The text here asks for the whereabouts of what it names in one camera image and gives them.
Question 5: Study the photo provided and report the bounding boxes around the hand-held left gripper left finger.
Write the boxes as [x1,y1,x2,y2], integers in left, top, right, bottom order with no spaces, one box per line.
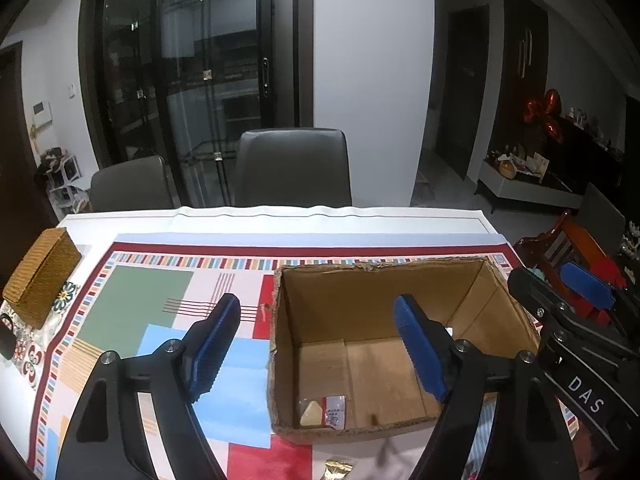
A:
[54,292,241,480]

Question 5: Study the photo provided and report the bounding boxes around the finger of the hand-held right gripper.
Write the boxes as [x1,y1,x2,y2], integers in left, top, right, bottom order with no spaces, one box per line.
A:
[559,261,640,339]
[506,266,640,362]

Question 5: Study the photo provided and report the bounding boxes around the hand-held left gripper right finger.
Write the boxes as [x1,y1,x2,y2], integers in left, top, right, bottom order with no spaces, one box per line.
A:
[394,294,583,480]

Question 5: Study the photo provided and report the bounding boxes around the brown cardboard box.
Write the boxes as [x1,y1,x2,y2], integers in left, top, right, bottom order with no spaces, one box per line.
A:
[267,255,543,446]

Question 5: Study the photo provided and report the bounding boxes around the gold candy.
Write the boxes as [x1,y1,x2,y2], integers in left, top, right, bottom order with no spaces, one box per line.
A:
[322,457,353,480]

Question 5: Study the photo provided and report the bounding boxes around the red cloth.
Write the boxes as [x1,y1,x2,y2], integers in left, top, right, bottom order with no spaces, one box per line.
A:
[575,252,626,326]

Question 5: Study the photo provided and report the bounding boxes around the red-brown wooden chair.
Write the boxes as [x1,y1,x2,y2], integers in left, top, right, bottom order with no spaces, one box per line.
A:
[514,210,626,326]

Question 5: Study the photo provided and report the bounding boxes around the flower ornament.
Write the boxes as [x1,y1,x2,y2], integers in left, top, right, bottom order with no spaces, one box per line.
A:
[620,225,640,257]

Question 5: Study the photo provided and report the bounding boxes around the grey upholstered chair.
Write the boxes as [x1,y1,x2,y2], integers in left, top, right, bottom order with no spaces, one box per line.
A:
[572,182,627,261]

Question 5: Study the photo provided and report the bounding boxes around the colourful patterned tablecloth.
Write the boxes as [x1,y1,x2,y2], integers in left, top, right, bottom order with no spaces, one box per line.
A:
[25,232,581,480]
[0,205,501,480]

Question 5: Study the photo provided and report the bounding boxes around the white low cabinet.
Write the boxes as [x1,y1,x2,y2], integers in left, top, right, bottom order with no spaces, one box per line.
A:
[474,157,586,213]

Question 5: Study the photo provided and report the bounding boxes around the small clear snack packet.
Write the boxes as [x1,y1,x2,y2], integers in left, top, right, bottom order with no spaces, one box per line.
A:
[298,394,347,431]

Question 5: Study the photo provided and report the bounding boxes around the black sideboard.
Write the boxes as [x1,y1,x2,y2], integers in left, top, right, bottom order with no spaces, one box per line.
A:
[547,115,640,201]

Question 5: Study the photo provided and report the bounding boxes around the red heart balloons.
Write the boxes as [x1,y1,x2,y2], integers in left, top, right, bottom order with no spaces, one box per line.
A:
[520,89,565,143]

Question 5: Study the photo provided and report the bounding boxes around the floral patterned mat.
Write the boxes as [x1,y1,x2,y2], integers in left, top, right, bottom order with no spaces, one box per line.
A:
[0,280,81,392]

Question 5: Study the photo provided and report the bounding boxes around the grey dining chair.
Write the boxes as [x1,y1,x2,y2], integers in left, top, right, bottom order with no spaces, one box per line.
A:
[89,155,173,213]

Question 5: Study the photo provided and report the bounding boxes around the woven wicker box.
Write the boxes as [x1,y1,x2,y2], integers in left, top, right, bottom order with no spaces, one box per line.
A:
[2,227,83,330]

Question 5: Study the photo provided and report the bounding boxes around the dark leather dining chair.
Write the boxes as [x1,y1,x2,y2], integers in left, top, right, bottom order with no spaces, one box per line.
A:
[234,128,353,208]

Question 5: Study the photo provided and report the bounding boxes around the dark interior door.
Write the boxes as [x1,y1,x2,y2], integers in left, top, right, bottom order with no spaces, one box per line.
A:
[445,5,491,181]

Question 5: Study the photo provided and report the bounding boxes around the small black object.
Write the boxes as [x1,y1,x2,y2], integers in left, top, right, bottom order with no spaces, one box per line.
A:
[0,312,17,361]

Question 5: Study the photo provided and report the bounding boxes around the tall dark cabinet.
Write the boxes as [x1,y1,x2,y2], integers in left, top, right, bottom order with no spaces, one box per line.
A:
[492,0,551,161]

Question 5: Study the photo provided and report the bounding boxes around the white shelf rack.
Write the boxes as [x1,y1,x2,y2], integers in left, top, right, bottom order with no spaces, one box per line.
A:
[35,147,91,221]

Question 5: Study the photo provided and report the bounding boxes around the glass sliding door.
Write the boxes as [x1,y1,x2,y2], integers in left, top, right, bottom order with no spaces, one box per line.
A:
[79,0,315,208]

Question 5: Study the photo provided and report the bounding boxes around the brown entrance door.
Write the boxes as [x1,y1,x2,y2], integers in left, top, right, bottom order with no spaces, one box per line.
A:
[0,42,60,281]

